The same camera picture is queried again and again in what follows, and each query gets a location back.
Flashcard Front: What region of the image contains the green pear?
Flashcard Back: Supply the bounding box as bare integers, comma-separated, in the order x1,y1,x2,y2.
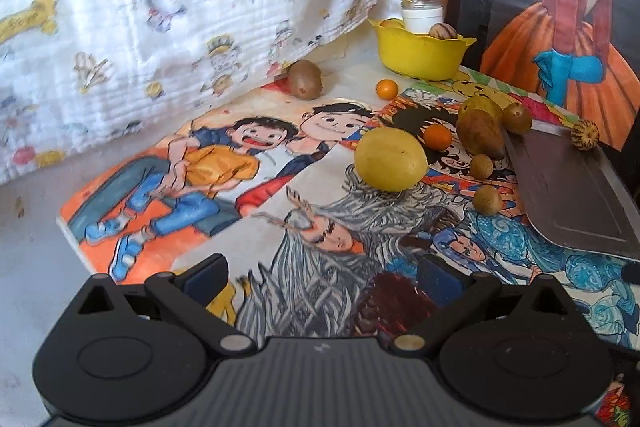
459,95,504,122

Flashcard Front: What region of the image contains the small orange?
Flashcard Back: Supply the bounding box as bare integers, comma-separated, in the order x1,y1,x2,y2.
423,125,453,152
376,79,400,102

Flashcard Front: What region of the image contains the large yellow lemon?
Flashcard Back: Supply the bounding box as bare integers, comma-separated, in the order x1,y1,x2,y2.
354,127,429,193

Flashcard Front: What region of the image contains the wall poster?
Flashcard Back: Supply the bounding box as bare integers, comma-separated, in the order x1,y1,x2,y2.
479,0,640,154

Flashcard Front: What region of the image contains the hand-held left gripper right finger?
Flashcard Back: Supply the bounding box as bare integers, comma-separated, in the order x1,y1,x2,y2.
392,254,582,354

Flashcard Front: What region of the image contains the brown kiwi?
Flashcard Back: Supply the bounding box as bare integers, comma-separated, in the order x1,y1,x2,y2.
286,60,325,100

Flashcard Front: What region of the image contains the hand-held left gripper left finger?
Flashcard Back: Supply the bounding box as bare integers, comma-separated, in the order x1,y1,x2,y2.
75,253,257,354

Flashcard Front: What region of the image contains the brown pear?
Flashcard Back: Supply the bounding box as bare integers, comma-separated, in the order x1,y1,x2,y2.
455,109,507,160

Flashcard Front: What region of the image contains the white cartoon printed cloth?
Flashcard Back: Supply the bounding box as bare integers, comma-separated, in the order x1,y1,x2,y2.
0,0,427,186

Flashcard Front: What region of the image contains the small brown fruit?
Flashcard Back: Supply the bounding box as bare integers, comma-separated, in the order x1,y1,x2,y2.
501,103,533,136

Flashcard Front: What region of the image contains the small brown longan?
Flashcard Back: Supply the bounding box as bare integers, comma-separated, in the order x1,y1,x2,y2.
473,185,503,215
470,154,495,180

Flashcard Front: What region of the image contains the yellow plastic bowl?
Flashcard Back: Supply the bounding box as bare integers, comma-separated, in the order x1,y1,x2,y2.
368,18,477,82

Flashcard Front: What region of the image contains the white jar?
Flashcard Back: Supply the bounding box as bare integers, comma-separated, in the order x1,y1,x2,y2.
401,0,445,35

